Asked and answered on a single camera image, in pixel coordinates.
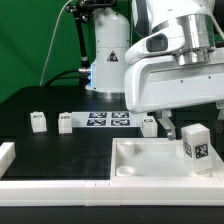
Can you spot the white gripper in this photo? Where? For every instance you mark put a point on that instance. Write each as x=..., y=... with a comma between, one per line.
x=158, y=83

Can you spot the white obstacle fence left bar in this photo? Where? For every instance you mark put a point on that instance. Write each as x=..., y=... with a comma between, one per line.
x=7, y=155

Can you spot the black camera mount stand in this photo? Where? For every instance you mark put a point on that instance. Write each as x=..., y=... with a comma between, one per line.
x=82, y=12

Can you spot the white obstacle fence bar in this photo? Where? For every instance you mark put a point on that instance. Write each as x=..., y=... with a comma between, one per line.
x=108, y=193
x=7, y=155

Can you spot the white square tabletop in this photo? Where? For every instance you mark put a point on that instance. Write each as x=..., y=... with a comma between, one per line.
x=156, y=158

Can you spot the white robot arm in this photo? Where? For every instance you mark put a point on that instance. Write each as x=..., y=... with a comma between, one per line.
x=183, y=29

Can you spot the white marker tag sheet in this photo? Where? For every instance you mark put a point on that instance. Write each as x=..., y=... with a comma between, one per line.
x=106, y=119

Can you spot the white obstacle fence front bar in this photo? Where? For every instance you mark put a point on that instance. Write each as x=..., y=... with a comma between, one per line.
x=108, y=193

